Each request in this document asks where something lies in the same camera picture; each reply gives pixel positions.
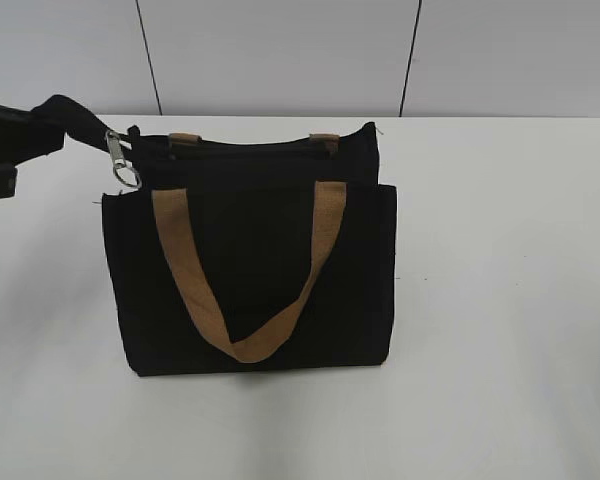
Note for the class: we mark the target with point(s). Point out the tan front bag handle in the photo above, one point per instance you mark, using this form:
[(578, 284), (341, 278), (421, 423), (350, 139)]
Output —
[(245, 263)]

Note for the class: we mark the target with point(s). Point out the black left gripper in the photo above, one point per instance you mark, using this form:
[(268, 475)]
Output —
[(23, 137)]

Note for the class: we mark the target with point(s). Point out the black canvas tote bag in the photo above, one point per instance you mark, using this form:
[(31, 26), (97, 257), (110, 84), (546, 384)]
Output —
[(348, 319)]

